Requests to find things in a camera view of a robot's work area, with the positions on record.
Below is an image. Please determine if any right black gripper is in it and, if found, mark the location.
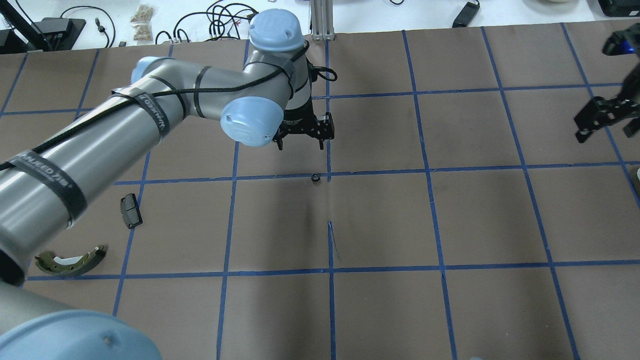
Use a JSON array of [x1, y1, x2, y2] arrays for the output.
[[574, 65, 640, 144]]

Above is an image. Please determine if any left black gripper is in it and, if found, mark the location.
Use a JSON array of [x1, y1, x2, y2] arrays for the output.
[[274, 98, 335, 151]]

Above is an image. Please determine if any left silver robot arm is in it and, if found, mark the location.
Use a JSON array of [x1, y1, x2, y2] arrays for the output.
[[0, 8, 334, 360]]

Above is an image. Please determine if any black power adapter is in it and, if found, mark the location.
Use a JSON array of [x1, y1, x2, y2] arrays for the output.
[[451, 0, 481, 28]]

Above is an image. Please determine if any black brake pad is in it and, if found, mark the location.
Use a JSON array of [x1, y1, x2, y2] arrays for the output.
[[119, 193, 143, 229]]

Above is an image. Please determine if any green brake shoe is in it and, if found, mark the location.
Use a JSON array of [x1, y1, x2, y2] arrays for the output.
[[34, 244, 108, 278]]

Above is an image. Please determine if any aluminium frame post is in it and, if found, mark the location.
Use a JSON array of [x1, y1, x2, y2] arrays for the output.
[[309, 0, 336, 41]]

